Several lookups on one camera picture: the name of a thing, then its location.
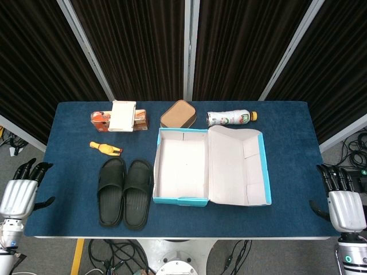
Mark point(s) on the brown oval container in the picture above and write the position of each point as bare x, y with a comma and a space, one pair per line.
177, 113

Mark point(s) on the yellow rubber chicken toy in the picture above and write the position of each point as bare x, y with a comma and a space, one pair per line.
106, 149

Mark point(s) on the open light blue shoe box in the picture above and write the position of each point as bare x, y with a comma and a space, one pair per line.
183, 169

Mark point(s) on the grey partition frame post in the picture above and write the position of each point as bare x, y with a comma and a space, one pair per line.
344, 133
86, 48
289, 48
190, 48
23, 134

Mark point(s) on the black slipper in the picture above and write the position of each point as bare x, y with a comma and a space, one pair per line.
110, 200
137, 206

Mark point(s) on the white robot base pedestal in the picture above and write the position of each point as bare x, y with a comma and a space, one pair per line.
177, 257

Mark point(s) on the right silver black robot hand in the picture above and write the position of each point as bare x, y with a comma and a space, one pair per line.
345, 209

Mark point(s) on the white bottle with yellow cap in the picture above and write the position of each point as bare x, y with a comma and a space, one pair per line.
229, 118

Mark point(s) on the black floor power box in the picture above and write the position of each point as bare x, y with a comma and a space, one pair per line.
362, 177

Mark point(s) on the yellow floor tape strip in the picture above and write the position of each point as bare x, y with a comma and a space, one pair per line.
77, 257

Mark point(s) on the white flat box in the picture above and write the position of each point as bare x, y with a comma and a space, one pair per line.
122, 116

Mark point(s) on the dark pleated curtain panel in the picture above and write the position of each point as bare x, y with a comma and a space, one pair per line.
137, 48
34, 63
241, 48
332, 68

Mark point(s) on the orange snack carton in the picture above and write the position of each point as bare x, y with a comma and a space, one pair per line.
100, 120

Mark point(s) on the dark blue table mat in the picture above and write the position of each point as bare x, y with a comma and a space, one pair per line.
292, 172

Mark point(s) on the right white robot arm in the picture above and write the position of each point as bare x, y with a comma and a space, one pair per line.
351, 257

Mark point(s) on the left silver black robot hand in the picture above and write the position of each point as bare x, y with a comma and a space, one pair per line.
17, 197

